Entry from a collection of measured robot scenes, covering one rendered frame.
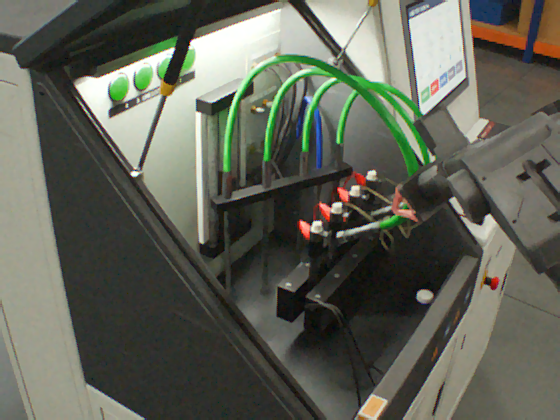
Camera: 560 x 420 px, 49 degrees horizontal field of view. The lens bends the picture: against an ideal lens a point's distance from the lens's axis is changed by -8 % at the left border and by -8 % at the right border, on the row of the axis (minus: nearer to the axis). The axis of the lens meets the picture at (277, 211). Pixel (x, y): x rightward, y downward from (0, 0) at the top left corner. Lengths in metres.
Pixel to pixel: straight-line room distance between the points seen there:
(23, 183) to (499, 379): 1.96
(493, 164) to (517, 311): 2.46
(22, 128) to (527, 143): 0.79
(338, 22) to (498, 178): 1.01
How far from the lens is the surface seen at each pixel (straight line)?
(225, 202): 1.28
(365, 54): 1.43
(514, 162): 0.48
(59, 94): 0.96
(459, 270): 1.42
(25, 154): 1.09
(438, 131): 0.93
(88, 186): 0.98
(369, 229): 1.13
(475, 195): 0.49
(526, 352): 2.74
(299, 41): 1.46
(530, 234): 0.44
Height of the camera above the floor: 1.75
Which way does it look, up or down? 32 degrees down
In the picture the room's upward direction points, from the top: 2 degrees clockwise
